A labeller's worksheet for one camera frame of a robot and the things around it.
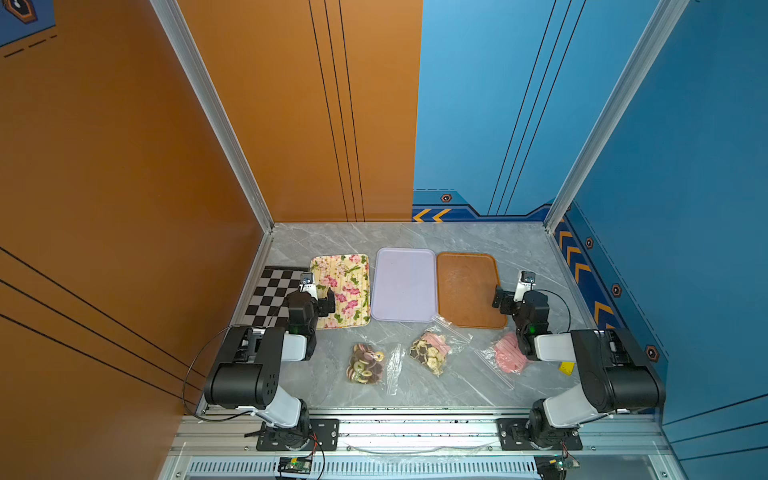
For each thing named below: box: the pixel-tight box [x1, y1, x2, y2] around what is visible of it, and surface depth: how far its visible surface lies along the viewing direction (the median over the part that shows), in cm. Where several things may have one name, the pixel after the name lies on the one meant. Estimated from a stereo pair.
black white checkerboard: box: [243, 266, 309, 327], surface depth 98 cm
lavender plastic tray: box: [371, 247, 437, 323], surface depth 104 cm
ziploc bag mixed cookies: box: [409, 315, 473, 378], surface depth 88 cm
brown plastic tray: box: [437, 253, 507, 329], surface depth 104 cm
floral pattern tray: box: [310, 253, 371, 330], surface depth 104 cm
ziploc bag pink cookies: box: [474, 332, 530, 391], surface depth 85 cm
